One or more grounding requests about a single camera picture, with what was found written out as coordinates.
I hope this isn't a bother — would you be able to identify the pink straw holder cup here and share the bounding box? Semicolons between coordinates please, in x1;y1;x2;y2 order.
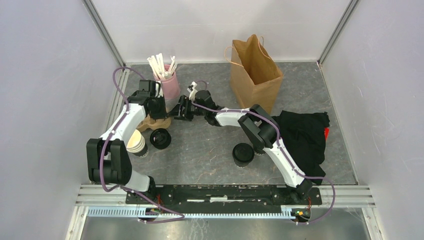
153;71;181;112

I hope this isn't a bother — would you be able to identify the brown paper bag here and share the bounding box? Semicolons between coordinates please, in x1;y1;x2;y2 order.
224;34;283;114

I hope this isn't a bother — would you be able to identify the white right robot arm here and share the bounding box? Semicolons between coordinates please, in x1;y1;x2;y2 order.
168;90;313;204

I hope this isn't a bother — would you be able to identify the stack of paper cups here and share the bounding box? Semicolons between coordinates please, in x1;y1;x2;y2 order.
126;129;149;158

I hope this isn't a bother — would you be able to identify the black paper coffee cup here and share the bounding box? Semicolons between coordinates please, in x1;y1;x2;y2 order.
233;156;254;168
253;147;266;156

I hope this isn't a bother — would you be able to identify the white wrapped straws bundle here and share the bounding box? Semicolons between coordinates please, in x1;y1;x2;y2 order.
146;53;178;81

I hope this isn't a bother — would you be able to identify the aluminium slotted cable duct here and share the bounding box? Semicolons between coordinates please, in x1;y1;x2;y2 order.
74;185;312;220

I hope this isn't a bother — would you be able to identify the stack of black lids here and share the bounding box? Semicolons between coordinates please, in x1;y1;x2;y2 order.
149;128;172;150

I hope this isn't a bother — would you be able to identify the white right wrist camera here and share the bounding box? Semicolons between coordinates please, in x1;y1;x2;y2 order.
187;81;198;101

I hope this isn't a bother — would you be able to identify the brown cardboard cup carrier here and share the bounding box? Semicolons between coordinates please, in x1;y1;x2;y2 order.
136;115;172;133

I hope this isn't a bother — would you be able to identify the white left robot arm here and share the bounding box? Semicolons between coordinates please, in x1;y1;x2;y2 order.
86;80;168;204

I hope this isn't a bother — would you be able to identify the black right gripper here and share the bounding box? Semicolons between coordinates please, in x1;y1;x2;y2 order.
169;95;206;122

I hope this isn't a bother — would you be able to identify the red small object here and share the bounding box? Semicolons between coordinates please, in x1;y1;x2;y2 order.
324;127;330;140

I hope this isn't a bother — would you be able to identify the black cloth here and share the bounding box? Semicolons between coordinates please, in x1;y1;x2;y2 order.
272;110;330;177

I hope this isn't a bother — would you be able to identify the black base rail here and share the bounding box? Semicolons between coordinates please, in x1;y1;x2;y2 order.
145;184;323;215

